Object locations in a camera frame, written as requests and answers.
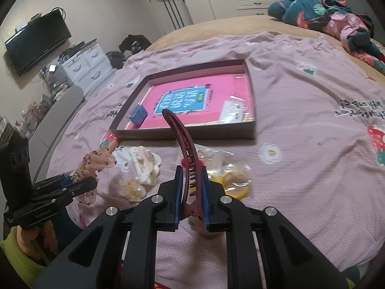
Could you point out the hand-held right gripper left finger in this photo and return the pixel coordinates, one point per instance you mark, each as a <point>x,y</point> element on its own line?
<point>178,186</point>

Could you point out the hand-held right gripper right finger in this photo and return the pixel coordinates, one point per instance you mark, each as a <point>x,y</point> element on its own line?
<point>205,200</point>

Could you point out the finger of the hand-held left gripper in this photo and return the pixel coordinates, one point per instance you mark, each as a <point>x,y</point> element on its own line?
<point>51,183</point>
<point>81,188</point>

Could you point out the pink sequin scrunchie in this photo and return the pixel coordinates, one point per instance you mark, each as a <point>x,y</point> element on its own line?
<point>90,165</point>

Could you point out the dark red hair clip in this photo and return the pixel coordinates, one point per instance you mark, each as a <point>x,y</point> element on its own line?
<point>183,153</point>

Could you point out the white cloud hair claw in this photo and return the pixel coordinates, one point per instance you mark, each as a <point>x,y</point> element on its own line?
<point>147,162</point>

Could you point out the red cherry hair clip packet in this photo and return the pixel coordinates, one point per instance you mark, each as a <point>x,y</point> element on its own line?
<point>212,158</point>

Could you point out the shallow cardboard box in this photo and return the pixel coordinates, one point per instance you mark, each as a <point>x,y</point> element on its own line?
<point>210,133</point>

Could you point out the person's left forearm green sleeve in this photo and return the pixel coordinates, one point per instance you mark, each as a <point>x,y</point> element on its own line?
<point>18,265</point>

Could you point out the person's left hand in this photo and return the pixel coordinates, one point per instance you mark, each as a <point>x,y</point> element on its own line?
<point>51,237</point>

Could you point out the yellow accessory in clear bag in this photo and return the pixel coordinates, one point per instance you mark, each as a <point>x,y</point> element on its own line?
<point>237,191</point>

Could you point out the amber pearl hair clip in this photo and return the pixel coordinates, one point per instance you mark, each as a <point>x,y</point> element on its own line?
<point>137,191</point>

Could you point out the blue rectangular hair clip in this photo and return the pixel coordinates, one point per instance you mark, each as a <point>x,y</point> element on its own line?
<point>138,115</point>

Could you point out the clear bag with white item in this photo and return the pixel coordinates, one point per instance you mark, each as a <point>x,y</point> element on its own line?
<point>236,111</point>

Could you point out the pink printed blanket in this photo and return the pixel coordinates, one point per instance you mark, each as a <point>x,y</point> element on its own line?
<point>300,126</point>

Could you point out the white drawer cabinet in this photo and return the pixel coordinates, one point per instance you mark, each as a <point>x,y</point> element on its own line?
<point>87,63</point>

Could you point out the black flat television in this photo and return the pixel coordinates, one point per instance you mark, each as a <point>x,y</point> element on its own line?
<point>36,45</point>

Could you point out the dark clothes pile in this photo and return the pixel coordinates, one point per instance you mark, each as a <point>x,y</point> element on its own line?
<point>115,60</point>

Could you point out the black bag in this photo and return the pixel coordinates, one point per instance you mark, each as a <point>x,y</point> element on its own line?
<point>134,43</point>

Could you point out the tan bed sheet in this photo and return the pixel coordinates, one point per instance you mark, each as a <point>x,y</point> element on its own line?
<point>225,25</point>

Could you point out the dark floral quilt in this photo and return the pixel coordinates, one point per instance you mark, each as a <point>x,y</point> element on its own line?
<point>303,9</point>

